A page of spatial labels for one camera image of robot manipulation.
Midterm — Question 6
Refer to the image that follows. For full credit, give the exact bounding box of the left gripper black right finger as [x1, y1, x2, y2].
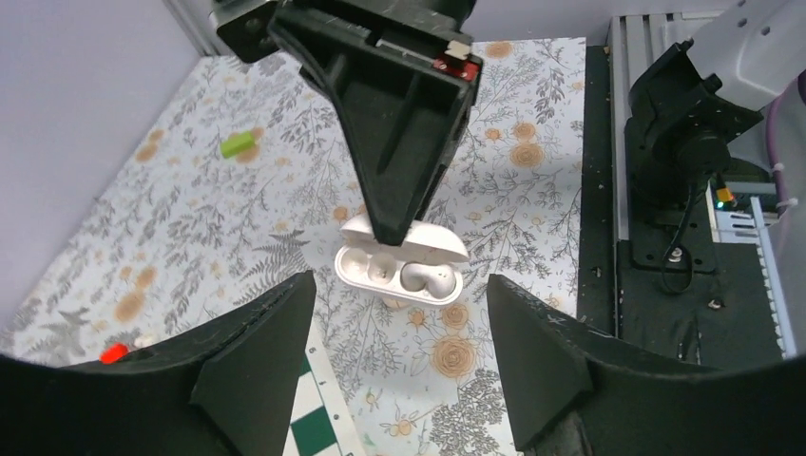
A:
[487, 275, 724, 455]

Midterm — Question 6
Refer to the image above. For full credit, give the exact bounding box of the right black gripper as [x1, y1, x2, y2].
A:
[210, 1, 484, 246]

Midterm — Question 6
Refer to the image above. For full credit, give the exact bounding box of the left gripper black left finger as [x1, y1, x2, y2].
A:
[63, 272, 316, 455]

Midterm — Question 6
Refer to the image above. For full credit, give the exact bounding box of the white earbud case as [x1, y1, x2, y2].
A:
[334, 214, 470, 307]

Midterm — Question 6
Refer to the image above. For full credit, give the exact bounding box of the beige earbud charging case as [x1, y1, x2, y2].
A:
[382, 297, 411, 311]

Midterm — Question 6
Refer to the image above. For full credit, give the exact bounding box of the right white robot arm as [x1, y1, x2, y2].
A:
[210, 1, 805, 246]

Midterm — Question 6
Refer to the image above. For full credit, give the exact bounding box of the green white chessboard mat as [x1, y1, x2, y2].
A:
[283, 322, 365, 456]

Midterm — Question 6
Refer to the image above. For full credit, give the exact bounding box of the red block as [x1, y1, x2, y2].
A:
[99, 343, 129, 365]

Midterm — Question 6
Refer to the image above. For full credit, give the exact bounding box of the green block right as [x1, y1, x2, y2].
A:
[220, 131, 256, 159]

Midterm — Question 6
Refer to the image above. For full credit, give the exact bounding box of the floral patterned table mat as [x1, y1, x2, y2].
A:
[1, 38, 585, 455]

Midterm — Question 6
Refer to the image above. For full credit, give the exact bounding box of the white slotted cable duct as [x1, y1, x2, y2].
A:
[710, 197, 805, 358]

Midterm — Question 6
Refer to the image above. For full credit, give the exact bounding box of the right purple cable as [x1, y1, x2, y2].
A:
[764, 72, 806, 212]

